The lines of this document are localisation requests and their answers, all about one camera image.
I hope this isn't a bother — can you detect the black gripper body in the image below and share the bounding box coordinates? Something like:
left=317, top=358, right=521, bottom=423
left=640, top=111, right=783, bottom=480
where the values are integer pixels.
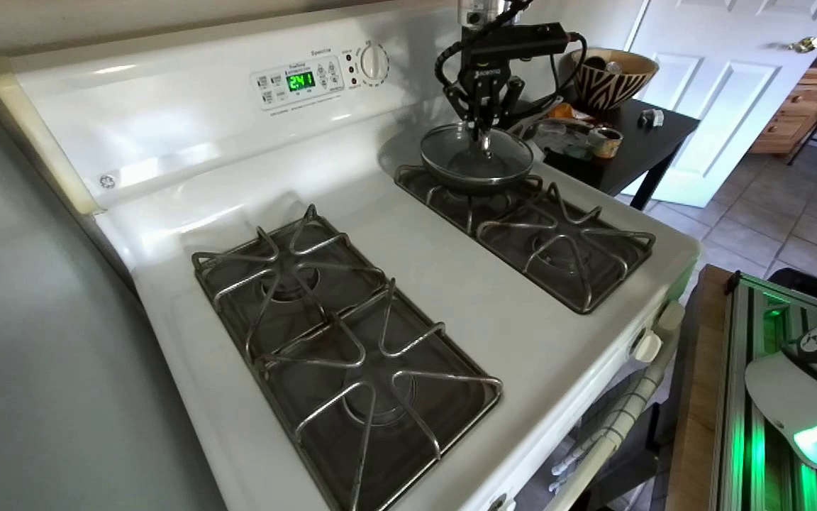
left=460, top=50, right=528, bottom=108

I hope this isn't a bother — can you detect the glass lid with metal knob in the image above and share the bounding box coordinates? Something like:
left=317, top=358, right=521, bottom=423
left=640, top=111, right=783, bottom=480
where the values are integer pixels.
left=416, top=121, right=535, bottom=188

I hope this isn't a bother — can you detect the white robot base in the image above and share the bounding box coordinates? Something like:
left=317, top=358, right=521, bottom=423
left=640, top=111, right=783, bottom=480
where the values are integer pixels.
left=742, top=297, right=817, bottom=484

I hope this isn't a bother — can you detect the small brown cup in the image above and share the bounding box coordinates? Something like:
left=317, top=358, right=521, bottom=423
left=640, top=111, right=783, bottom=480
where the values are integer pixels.
left=586, top=124, right=626, bottom=161

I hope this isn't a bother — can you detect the patterned brown bowl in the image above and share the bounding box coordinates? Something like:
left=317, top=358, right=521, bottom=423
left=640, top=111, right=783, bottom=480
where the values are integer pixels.
left=559, top=44, right=660, bottom=117

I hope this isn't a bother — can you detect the black burner grate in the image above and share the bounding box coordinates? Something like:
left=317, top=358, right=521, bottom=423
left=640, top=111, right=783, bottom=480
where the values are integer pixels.
left=189, top=200, right=504, bottom=511
left=392, top=159, right=657, bottom=317

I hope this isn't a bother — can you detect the black side table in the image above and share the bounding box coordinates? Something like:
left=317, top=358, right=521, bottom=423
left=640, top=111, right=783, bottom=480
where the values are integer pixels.
left=529, top=92, right=702, bottom=212

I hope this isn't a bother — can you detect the small metal object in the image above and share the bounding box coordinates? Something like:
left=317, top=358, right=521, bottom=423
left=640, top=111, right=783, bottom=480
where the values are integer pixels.
left=636, top=104, right=665, bottom=134

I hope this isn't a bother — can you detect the stove control panel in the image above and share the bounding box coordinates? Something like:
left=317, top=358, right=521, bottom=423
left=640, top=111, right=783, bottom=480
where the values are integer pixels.
left=248, top=37, right=393, bottom=117

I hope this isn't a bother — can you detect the white gas stove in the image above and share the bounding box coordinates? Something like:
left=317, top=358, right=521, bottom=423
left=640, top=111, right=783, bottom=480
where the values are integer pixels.
left=0, top=0, right=702, bottom=511

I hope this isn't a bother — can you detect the white panel door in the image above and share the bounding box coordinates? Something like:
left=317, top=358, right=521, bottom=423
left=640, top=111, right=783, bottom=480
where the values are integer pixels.
left=572, top=0, right=817, bottom=209

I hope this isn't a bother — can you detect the wooden cabinet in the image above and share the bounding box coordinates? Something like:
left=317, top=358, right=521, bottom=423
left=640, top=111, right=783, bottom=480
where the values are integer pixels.
left=748, top=54, right=817, bottom=159

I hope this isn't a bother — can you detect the wooden board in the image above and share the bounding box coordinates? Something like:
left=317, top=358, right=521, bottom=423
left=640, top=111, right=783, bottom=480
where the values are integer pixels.
left=664, top=264, right=735, bottom=511

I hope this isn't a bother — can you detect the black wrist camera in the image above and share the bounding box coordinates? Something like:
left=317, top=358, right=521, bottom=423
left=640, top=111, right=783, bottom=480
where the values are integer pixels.
left=461, top=20, right=572, bottom=63

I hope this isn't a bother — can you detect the white oven door handle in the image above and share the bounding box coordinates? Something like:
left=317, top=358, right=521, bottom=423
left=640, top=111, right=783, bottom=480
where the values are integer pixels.
left=545, top=324, right=687, bottom=511

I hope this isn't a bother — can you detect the green lit metal frame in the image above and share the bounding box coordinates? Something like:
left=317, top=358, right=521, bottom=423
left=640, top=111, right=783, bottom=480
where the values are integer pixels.
left=718, top=268, right=817, bottom=511

